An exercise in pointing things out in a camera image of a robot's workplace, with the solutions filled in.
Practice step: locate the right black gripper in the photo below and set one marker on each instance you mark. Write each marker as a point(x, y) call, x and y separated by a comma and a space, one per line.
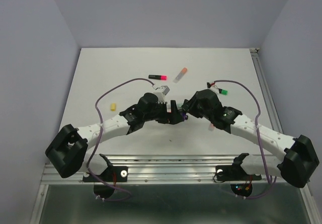
point(189, 105)

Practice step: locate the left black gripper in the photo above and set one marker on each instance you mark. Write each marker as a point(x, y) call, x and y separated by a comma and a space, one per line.
point(173, 118)

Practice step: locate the purple black highlighter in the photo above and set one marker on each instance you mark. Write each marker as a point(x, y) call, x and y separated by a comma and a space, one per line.
point(184, 116)

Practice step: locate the yellow pen cap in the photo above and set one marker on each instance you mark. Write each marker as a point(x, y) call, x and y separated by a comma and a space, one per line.
point(113, 107)

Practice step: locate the tan cap translucent highlighter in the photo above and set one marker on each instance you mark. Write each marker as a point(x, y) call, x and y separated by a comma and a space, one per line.
point(211, 127)

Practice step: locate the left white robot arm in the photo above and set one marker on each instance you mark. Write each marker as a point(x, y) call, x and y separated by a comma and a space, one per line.
point(68, 150)

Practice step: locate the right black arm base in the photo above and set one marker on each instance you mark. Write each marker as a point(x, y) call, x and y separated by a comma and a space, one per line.
point(234, 172)

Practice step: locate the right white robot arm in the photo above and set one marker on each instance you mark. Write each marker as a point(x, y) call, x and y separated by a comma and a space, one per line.
point(292, 159)

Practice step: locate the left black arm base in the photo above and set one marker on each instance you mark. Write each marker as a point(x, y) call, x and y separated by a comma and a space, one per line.
point(108, 173)

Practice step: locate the green black highlighter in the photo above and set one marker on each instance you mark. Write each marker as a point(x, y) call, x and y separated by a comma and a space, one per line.
point(223, 92)

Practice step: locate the peach cap translucent highlighter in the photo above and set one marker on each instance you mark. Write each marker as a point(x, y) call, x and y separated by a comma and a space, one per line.
point(180, 75)

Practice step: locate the pink black highlighter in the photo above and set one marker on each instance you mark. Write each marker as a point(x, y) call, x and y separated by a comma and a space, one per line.
point(157, 77)

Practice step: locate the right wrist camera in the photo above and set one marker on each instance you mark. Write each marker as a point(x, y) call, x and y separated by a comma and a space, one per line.
point(212, 86)

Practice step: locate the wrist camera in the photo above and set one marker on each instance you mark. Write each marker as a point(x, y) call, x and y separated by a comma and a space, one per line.
point(212, 86)
point(161, 92)

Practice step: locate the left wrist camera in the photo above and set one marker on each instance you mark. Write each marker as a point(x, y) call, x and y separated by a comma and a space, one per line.
point(161, 92)

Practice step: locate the aluminium front rail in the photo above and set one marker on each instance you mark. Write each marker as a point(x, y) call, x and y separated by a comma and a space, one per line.
point(190, 169)

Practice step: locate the aluminium rail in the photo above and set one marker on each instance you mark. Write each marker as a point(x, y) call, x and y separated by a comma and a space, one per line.
point(269, 102)
point(190, 169)

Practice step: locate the aluminium right rail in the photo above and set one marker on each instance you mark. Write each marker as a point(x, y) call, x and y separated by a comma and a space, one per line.
point(269, 102)

